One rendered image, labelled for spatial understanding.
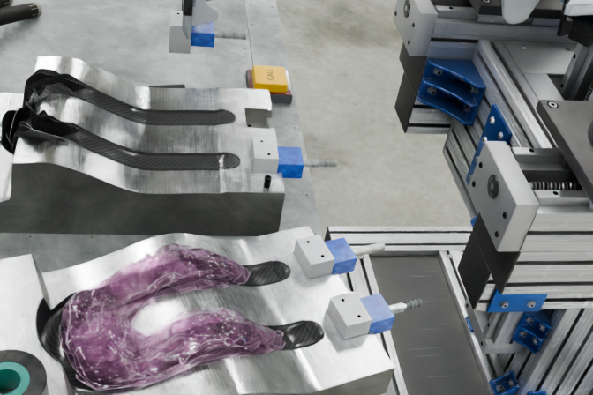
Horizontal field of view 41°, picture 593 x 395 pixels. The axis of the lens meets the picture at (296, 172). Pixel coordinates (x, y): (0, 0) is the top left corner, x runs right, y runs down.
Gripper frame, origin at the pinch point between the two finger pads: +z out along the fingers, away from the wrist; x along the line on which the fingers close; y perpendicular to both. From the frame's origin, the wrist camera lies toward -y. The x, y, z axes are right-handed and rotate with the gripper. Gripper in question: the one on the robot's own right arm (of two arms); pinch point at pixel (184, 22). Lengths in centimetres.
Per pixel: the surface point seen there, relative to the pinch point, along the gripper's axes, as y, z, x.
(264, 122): 13.2, 8.6, -16.0
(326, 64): 60, 95, 138
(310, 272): 16, 8, -49
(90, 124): -13.8, 3.0, -25.3
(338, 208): 52, 95, 56
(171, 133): -2.0, 6.5, -22.3
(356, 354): 21, 9, -62
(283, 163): 14.3, 4.5, -31.1
